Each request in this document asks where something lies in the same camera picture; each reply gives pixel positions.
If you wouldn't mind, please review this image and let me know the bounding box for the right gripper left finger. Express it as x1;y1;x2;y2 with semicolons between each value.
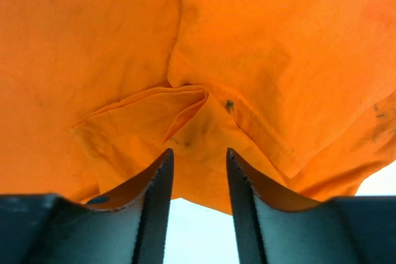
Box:
1;149;174;263

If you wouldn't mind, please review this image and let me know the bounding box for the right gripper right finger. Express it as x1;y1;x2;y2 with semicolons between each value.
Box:
226;149;395;264

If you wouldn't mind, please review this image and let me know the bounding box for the orange t shirt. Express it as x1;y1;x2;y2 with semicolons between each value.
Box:
1;0;395;213

